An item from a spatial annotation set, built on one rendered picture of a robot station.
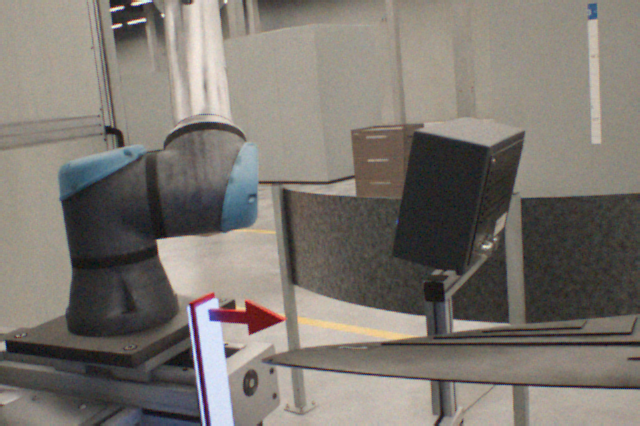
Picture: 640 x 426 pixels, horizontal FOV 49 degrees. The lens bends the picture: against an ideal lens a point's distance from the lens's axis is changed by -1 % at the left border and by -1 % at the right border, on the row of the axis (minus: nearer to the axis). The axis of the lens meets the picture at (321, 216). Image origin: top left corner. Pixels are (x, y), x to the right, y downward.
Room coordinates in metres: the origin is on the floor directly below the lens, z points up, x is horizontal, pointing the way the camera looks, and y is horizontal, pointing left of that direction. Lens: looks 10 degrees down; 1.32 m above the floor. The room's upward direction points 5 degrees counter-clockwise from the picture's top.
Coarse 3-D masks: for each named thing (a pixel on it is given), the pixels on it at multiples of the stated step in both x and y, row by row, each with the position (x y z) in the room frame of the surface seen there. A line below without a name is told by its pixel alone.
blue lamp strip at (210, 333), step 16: (208, 304) 0.45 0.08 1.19; (208, 320) 0.45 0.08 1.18; (208, 336) 0.45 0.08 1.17; (208, 352) 0.45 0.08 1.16; (208, 368) 0.44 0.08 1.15; (224, 368) 0.46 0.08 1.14; (208, 384) 0.44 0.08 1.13; (224, 384) 0.46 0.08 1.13; (208, 400) 0.44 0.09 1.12; (224, 400) 0.46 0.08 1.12; (224, 416) 0.45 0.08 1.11
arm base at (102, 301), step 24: (72, 264) 0.91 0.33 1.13; (96, 264) 0.88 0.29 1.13; (120, 264) 0.89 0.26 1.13; (144, 264) 0.91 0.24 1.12; (72, 288) 0.90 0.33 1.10; (96, 288) 0.88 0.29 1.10; (120, 288) 0.89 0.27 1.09; (144, 288) 0.89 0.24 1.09; (168, 288) 0.93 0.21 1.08; (72, 312) 0.89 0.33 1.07; (96, 312) 0.87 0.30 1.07; (120, 312) 0.88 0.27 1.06; (144, 312) 0.88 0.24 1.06; (168, 312) 0.91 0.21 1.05
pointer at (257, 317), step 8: (248, 304) 0.44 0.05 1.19; (256, 304) 0.44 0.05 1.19; (208, 312) 0.45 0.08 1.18; (216, 312) 0.45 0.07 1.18; (224, 312) 0.45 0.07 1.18; (232, 312) 0.44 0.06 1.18; (240, 312) 0.44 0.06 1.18; (248, 312) 0.44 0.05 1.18; (256, 312) 0.43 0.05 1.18; (264, 312) 0.43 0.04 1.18; (272, 312) 0.43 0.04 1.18; (216, 320) 0.45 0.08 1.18; (224, 320) 0.45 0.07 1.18; (232, 320) 0.44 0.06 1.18; (240, 320) 0.44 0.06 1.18; (248, 320) 0.44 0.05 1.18; (256, 320) 0.43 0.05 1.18; (264, 320) 0.43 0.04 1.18; (272, 320) 0.43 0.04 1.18; (280, 320) 0.43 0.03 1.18; (248, 328) 0.44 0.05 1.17; (256, 328) 0.43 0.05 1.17; (264, 328) 0.43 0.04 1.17
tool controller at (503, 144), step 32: (448, 128) 1.04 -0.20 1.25; (480, 128) 1.09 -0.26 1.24; (512, 128) 1.14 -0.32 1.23; (416, 160) 0.98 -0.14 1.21; (448, 160) 0.96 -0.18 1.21; (480, 160) 0.94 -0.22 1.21; (512, 160) 1.08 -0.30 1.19; (416, 192) 0.98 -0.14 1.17; (448, 192) 0.96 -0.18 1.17; (480, 192) 0.95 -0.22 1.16; (512, 192) 1.16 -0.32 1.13; (416, 224) 0.98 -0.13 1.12; (448, 224) 0.96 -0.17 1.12; (480, 224) 0.98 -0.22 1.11; (416, 256) 0.99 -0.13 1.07; (448, 256) 0.96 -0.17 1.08; (480, 256) 1.04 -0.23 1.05
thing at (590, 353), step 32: (576, 320) 0.38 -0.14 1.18; (608, 320) 0.37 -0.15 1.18; (288, 352) 0.35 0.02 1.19; (320, 352) 0.35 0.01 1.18; (352, 352) 0.35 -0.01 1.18; (384, 352) 0.35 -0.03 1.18; (416, 352) 0.35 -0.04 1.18; (448, 352) 0.34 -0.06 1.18; (480, 352) 0.34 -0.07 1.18; (512, 352) 0.33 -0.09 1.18; (544, 352) 0.33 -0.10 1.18; (576, 352) 0.32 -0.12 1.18; (608, 352) 0.31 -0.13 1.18; (512, 384) 0.29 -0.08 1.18; (544, 384) 0.29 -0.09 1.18; (576, 384) 0.28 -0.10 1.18; (608, 384) 0.28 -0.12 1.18
